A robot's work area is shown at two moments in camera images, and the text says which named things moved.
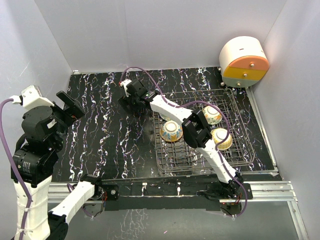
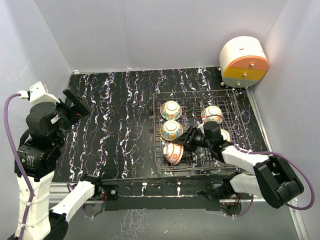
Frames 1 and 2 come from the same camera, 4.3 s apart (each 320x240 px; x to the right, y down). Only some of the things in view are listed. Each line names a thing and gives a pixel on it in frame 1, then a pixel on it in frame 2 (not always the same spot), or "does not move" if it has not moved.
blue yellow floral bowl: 171,131 does not move
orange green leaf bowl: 212,115 does not move
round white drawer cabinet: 243,61 does not move
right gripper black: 125,101 → 187,139
